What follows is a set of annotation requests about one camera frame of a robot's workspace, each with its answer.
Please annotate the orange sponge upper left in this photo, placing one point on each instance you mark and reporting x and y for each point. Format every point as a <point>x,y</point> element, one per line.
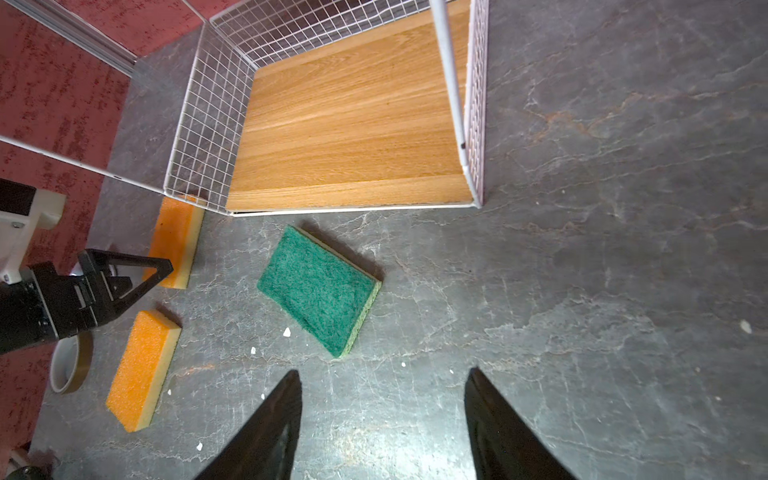
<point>175,238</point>

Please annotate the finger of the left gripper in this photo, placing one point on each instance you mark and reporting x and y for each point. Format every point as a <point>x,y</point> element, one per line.
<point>129,273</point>

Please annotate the white wire shelf rack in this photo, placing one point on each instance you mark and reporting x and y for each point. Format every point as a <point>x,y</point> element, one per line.
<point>234,44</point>

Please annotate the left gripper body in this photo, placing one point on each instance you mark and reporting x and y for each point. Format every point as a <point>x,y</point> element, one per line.
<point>45,306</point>

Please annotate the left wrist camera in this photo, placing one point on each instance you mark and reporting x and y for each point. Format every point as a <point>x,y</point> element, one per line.
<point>24,209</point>

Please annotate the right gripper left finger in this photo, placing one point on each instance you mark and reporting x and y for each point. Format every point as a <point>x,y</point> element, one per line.
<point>265,446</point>

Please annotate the orange sponge lower left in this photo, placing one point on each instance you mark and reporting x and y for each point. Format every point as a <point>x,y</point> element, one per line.
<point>142,371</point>

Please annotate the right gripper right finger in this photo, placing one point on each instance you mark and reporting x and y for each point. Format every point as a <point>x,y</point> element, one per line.
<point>502,444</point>

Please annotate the orange sponge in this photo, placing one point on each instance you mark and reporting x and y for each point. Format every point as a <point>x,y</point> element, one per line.
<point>142,371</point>
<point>175,238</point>

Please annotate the black tape roll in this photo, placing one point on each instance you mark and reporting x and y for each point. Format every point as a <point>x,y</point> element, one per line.
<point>70,363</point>

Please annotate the dark green sponge top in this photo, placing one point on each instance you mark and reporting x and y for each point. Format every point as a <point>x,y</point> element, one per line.
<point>324,292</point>

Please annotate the bottom wooden shelf board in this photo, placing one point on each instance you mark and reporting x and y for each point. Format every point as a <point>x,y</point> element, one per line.
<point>361,122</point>

